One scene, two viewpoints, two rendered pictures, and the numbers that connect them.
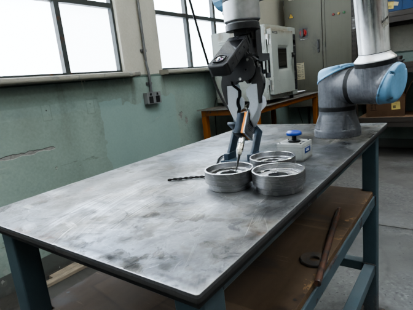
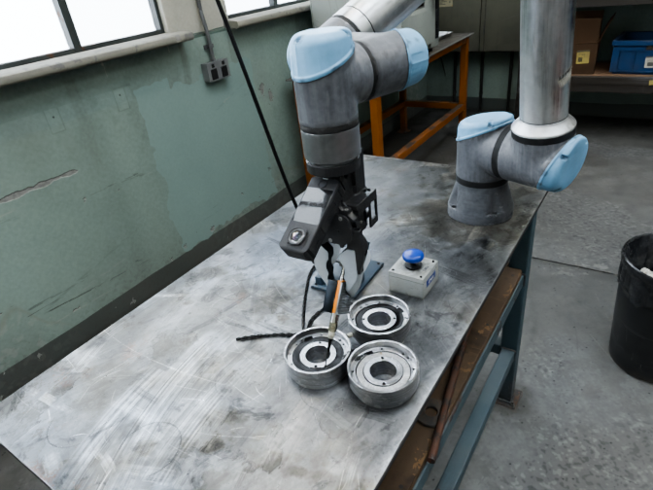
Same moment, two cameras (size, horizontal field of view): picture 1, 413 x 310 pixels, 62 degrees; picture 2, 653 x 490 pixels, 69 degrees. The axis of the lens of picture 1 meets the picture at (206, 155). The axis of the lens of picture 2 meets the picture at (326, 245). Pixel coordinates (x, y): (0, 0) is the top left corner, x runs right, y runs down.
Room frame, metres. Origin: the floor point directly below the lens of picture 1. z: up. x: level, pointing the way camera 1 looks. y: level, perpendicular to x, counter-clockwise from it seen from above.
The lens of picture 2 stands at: (0.16, -0.08, 1.35)
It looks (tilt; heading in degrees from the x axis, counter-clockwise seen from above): 31 degrees down; 0
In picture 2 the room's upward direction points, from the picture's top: 7 degrees counter-clockwise
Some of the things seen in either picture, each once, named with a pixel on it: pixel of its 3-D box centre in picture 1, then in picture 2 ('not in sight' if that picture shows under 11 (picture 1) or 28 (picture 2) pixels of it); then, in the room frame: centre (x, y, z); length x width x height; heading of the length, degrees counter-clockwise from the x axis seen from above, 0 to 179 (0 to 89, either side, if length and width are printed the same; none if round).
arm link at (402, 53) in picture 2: not in sight; (375, 63); (0.83, -0.18, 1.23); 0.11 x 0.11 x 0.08; 35
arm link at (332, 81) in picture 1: (338, 85); (486, 145); (1.16, -0.46, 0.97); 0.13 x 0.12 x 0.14; 35
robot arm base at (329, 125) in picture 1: (337, 120); (480, 192); (1.16, -0.45, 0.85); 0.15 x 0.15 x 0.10
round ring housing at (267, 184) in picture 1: (278, 178); (383, 374); (0.66, -0.14, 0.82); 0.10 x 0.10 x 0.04
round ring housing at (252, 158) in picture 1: (272, 164); (379, 322); (0.78, -0.15, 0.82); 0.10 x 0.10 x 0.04
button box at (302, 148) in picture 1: (295, 148); (415, 273); (0.91, -0.24, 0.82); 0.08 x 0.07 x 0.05; 143
